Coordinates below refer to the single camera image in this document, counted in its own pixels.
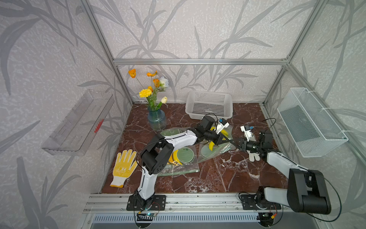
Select zip-top bag with bananas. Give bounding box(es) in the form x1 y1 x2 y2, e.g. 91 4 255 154
197 125 239 164
155 127 200 177

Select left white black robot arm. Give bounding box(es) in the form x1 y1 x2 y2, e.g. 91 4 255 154
135 115 229 203

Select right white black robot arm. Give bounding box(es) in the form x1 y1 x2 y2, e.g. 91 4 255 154
230 132 331 215

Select white work glove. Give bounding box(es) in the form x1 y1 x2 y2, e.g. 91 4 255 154
248 151 261 162

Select white plastic basket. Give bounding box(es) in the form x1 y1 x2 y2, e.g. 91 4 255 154
185 91 233 120

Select blue glass vase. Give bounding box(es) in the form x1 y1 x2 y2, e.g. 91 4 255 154
147 107 167 132

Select artificial flower bouquet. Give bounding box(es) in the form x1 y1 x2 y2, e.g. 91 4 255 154
128 69 169 112

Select yellow work glove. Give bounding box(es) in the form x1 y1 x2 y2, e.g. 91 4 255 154
110 149 138 188

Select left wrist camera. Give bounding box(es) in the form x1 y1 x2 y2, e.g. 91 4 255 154
215 121 229 134

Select white wire mesh basket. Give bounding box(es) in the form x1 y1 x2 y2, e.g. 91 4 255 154
277 87 348 157

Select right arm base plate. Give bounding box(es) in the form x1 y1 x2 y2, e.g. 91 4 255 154
238 192 277 211

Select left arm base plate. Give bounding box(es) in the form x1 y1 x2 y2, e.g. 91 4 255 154
126 195 167 212

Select aluminium front rail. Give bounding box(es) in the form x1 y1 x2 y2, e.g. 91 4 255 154
83 193 291 214

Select clear acrylic wall shelf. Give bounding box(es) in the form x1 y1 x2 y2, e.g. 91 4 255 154
42 90 115 156

